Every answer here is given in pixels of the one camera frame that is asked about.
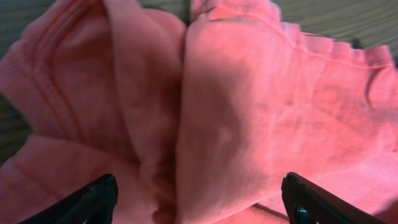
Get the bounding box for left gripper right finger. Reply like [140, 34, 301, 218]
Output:
[281, 172, 387, 224]

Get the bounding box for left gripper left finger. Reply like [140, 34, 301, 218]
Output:
[21, 174, 118, 224]

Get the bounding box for red t-shirt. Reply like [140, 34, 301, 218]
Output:
[1, 0, 397, 223]

